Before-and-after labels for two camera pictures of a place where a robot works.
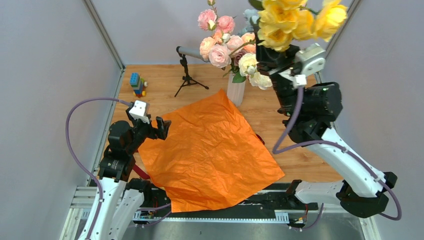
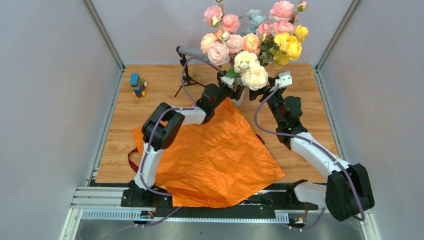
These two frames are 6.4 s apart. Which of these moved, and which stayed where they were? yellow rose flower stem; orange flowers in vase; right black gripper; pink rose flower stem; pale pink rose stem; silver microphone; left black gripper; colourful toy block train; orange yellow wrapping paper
Moved: right black gripper; yellow rose flower stem; left black gripper; pink rose flower stem
Stayed: orange yellow wrapping paper; pale pink rose stem; orange flowers in vase; silver microphone; colourful toy block train
